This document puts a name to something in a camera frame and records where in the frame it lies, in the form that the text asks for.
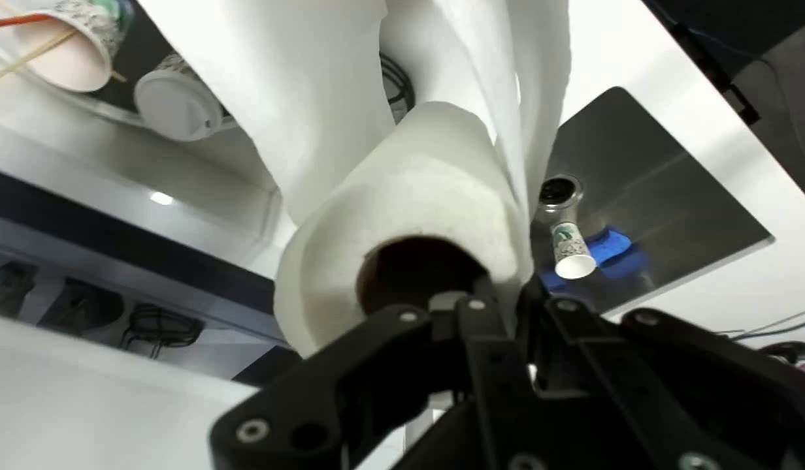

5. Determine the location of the round sink drain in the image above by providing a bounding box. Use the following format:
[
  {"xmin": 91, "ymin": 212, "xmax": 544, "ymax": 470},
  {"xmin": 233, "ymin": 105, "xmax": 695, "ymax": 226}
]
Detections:
[{"xmin": 536, "ymin": 174, "xmax": 584, "ymax": 217}]

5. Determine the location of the blue sponge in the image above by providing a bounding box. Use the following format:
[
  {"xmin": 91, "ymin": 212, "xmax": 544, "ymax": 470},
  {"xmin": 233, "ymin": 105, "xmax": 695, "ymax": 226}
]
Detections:
[{"xmin": 537, "ymin": 226, "xmax": 638, "ymax": 298}]

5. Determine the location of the white round plastic lid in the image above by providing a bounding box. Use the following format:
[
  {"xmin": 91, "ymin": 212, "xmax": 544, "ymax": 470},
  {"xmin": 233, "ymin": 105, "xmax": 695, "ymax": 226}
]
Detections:
[{"xmin": 129, "ymin": 55, "xmax": 239, "ymax": 144}]

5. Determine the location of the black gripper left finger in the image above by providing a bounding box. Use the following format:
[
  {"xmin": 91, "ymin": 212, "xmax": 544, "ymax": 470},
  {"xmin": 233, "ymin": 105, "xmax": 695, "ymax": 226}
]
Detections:
[{"xmin": 205, "ymin": 290, "xmax": 548, "ymax": 470}]

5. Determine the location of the paper cup holding sticks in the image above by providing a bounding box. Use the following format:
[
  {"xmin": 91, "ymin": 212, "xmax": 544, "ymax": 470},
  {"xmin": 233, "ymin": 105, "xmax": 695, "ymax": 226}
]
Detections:
[{"xmin": 16, "ymin": 0, "xmax": 141, "ymax": 94}]

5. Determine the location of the patterned paper cup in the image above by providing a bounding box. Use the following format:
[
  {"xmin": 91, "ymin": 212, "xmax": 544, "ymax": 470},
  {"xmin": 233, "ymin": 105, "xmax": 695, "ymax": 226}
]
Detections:
[{"xmin": 545, "ymin": 218, "xmax": 601, "ymax": 281}]

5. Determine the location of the stainless steel sink basin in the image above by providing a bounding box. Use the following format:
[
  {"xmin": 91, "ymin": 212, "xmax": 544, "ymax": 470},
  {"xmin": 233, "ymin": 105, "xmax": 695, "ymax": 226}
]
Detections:
[{"xmin": 533, "ymin": 83, "xmax": 779, "ymax": 318}]

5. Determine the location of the pale thin stick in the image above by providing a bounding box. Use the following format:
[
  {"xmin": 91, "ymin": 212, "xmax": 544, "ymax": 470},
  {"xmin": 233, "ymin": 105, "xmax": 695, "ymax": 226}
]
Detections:
[{"xmin": 0, "ymin": 28, "xmax": 82, "ymax": 89}]

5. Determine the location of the round black white-rimmed tray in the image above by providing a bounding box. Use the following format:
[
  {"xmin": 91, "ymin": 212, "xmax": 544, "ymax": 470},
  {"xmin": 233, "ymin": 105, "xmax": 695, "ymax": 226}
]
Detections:
[{"xmin": 0, "ymin": 0, "xmax": 274, "ymax": 190}]

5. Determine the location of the thin black cable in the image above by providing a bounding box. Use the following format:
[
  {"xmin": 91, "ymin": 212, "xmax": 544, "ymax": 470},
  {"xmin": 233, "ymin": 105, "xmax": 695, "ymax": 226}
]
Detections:
[{"xmin": 723, "ymin": 301, "xmax": 805, "ymax": 344}]

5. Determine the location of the white paper towel roll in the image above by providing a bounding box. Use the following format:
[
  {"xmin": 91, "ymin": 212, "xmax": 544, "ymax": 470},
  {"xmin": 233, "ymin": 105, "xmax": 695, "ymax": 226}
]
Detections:
[{"xmin": 139, "ymin": 0, "xmax": 571, "ymax": 361}]

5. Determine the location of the red-tipped stick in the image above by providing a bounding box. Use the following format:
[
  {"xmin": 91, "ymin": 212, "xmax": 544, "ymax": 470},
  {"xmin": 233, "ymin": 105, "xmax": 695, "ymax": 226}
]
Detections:
[{"xmin": 0, "ymin": 11, "xmax": 56, "ymax": 37}]

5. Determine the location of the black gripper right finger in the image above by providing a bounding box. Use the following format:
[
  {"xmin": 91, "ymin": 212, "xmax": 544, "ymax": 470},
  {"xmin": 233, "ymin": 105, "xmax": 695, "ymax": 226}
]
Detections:
[{"xmin": 514, "ymin": 291, "xmax": 805, "ymax": 470}]

